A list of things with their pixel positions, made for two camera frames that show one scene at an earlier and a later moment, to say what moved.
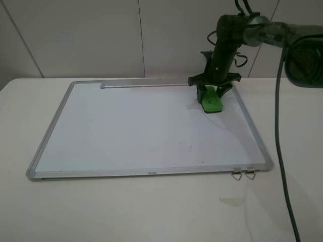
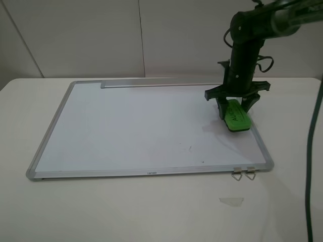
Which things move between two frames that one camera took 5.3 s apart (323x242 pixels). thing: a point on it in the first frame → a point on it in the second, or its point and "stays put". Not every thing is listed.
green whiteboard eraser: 211,102 → 236,119
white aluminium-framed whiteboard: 107,128 stays put
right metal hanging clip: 251,170 stays put
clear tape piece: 232,201 stays put
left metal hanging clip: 237,171 stays put
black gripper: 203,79 → 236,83
